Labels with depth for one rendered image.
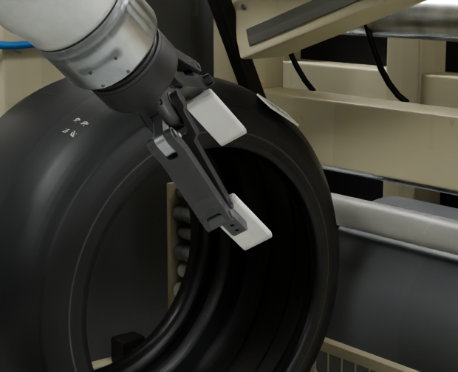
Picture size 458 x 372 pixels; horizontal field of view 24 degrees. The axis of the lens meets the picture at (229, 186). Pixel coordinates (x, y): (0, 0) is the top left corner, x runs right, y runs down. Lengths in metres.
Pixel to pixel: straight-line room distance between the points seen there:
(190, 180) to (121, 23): 0.15
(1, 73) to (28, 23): 0.83
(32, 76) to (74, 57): 0.82
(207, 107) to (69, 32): 0.25
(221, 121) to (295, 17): 0.65
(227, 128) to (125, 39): 0.25
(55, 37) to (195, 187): 0.18
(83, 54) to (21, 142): 0.54
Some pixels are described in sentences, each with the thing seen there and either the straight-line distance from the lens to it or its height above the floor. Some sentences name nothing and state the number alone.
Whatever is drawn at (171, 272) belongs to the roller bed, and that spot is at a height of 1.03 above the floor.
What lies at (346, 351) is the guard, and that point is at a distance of 1.71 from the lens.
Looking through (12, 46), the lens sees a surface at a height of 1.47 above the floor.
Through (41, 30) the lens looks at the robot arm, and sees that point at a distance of 0.81.
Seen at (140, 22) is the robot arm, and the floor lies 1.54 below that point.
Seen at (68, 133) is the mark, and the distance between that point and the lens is 1.31.
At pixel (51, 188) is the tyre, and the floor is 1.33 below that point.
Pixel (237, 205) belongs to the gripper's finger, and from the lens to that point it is 0.94.
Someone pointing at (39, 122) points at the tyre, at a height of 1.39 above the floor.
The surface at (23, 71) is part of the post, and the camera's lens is 1.65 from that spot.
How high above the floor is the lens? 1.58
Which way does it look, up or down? 11 degrees down
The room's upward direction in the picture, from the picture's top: straight up
